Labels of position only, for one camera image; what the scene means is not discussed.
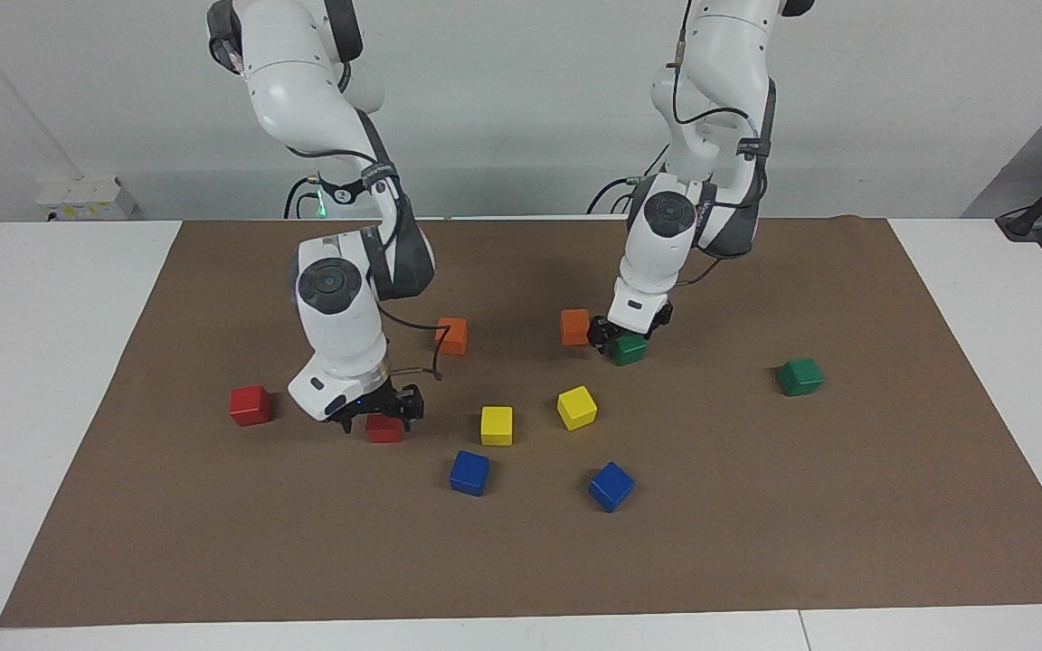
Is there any yellow wooden cube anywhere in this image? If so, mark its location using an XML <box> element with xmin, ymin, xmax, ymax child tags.
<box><xmin>480</xmin><ymin>406</ymin><xmax>515</xmax><ymax>447</ymax></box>
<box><xmin>556</xmin><ymin>385</ymin><xmax>599</xmax><ymax>431</ymax></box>

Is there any blue wooden cube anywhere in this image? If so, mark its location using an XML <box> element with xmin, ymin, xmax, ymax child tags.
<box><xmin>449</xmin><ymin>449</ymin><xmax>491</xmax><ymax>497</ymax></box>
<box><xmin>588</xmin><ymin>461</ymin><xmax>637</xmax><ymax>514</ymax></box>

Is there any brown table mat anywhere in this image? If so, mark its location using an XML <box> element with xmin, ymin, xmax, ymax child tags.
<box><xmin>0</xmin><ymin>217</ymin><xmax>1042</xmax><ymax>629</ymax></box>

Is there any white socket box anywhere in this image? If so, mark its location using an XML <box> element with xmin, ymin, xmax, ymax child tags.
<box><xmin>37</xmin><ymin>175</ymin><xmax>137</xmax><ymax>222</ymax></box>

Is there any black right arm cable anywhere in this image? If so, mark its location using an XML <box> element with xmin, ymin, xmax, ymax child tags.
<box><xmin>286</xmin><ymin>145</ymin><xmax>447</xmax><ymax>382</ymax></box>

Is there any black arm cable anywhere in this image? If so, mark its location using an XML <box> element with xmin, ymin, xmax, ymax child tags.
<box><xmin>669</xmin><ymin>36</ymin><xmax>772</xmax><ymax>287</ymax></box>
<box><xmin>286</xmin><ymin>145</ymin><xmax>447</xmax><ymax>382</ymax></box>

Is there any black left base cable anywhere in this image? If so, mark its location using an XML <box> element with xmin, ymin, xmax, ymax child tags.
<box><xmin>586</xmin><ymin>145</ymin><xmax>667</xmax><ymax>216</ymax></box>

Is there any black base cable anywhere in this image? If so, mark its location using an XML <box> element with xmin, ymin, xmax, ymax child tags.
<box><xmin>283</xmin><ymin>176</ymin><xmax>324</xmax><ymax>221</ymax></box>
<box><xmin>586</xmin><ymin>145</ymin><xmax>667</xmax><ymax>216</ymax></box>

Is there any black right base cable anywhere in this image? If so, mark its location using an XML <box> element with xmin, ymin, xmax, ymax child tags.
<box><xmin>283</xmin><ymin>176</ymin><xmax>324</xmax><ymax>221</ymax></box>

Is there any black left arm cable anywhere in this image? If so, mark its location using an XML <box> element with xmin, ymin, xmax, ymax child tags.
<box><xmin>669</xmin><ymin>36</ymin><xmax>772</xmax><ymax>287</ymax></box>

